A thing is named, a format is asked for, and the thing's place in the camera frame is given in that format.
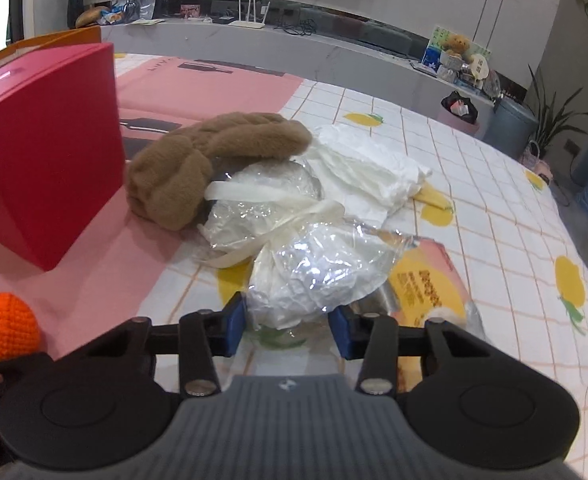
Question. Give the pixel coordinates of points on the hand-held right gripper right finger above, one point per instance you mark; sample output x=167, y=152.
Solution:
x=341, y=331

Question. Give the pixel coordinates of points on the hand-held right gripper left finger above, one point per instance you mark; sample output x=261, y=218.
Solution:
x=234, y=322

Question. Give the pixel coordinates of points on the orange crocheted toy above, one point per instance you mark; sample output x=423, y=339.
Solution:
x=6, y=325

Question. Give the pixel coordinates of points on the clear plastic white cloth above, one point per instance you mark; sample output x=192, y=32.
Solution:
x=274, y=185
x=319, y=270

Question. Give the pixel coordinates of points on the yellow and pink packet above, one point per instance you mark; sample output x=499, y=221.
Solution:
x=424, y=285

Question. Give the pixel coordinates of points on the brown plush hat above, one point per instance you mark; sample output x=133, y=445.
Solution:
x=173, y=175

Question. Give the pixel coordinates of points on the white tissue paper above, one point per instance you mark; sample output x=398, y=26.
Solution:
x=369, y=165

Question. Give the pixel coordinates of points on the red box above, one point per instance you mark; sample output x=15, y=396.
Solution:
x=48, y=160

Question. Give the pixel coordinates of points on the pink trash bin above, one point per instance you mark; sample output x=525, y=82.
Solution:
x=458, y=120

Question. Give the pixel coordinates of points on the small pink basket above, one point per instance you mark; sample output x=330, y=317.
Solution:
x=536, y=162

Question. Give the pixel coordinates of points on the grey trash bin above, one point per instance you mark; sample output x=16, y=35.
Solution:
x=510, y=127

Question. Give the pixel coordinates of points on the grey marble television cabinet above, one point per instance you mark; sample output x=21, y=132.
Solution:
x=324, y=35

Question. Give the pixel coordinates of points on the white router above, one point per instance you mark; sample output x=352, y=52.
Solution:
x=248, y=21

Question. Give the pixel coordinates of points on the tall green potted plant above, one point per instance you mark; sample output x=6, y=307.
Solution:
x=554, y=115

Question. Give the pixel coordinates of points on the brown teddy bear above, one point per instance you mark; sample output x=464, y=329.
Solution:
x=458, y=45

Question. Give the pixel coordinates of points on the pale green booklet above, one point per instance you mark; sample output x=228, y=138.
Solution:
x=146, y=21

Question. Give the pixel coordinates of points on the small pink box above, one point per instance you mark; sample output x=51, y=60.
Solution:
x=190, y=10

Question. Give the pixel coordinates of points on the orange bread shaped toy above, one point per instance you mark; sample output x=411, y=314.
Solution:
x=91, y=16

